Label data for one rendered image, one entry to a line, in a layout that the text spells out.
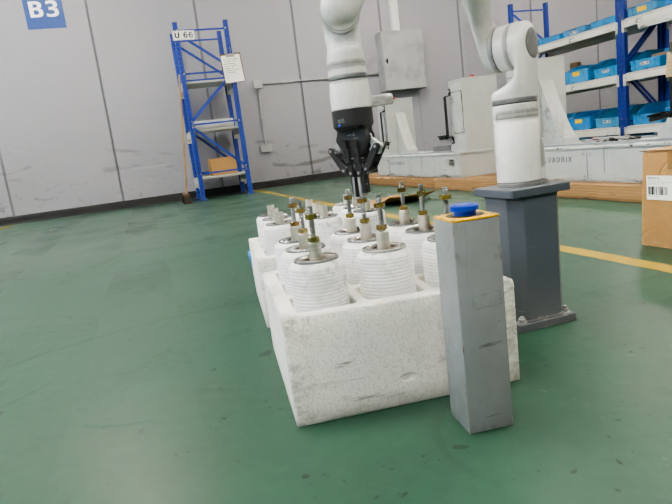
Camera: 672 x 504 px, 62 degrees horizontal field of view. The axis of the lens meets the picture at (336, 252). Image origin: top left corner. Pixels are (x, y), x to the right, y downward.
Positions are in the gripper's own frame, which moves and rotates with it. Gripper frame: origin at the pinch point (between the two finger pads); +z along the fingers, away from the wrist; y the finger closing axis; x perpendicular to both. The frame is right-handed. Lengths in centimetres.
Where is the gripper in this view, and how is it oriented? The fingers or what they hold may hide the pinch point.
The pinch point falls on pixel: (360, 186)
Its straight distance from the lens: 106.6
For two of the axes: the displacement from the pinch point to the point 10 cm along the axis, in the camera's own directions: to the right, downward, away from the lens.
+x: 6.9, -2.2, 6.9
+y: 7.1, 0.4, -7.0
